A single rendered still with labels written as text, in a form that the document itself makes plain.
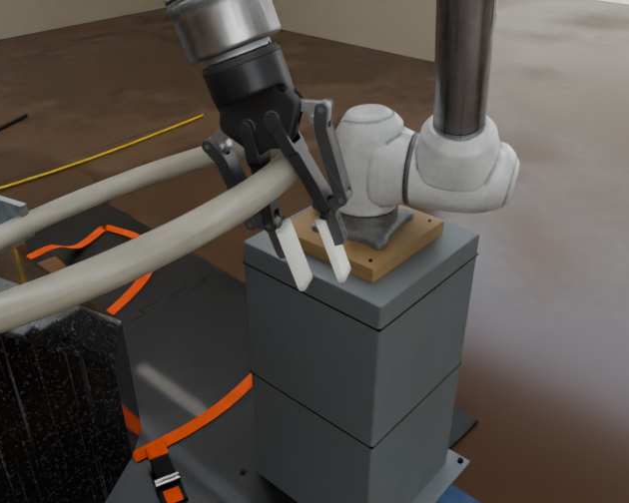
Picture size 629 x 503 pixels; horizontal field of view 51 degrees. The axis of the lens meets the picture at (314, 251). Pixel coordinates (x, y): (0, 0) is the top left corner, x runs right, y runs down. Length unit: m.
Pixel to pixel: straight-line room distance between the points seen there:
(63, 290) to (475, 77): 0.89
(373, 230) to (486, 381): 1.08
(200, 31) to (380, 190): 0.87
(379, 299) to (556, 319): 1.51
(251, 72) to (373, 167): 0.82
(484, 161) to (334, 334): 0.48
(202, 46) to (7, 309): 0.26
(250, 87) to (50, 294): 0.24
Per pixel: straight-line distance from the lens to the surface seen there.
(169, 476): 2.04
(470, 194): 1.37
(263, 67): 0.60
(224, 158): 0.65
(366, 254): 1.43
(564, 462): 2.23
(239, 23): 0.59
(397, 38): 6.20
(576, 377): 2.53
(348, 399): 1.55
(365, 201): 1.43
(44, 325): 1.48
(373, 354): 1.41
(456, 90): 1.25
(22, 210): 0.97
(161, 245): 0.53
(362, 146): 1.38
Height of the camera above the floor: 1.58
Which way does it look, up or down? 31 degrees down
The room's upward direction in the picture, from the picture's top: straight up
